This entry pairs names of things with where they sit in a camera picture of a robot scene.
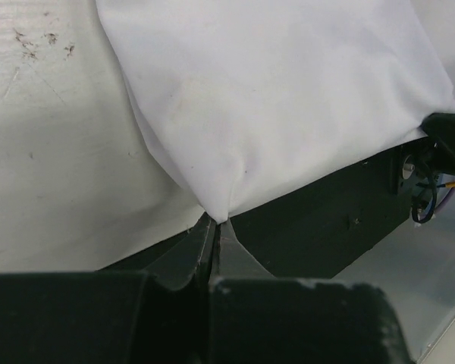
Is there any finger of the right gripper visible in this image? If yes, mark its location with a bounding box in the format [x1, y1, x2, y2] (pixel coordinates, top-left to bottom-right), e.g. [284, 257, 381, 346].
[421, 113, 455, 176]

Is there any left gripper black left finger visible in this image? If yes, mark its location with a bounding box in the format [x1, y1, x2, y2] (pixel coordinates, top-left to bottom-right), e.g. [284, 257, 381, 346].
[0, 215, 216, 363]

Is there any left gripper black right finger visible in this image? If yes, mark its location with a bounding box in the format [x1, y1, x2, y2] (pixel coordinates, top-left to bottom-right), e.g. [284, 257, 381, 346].
[208, 222, 411, 363]

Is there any white t shirt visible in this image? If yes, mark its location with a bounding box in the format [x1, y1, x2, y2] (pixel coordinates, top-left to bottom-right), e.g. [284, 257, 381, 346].
[96, 1, 455, 223]

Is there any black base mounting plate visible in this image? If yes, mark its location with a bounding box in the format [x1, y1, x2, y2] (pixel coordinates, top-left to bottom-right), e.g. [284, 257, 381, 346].
[98, 140, 441, 281]

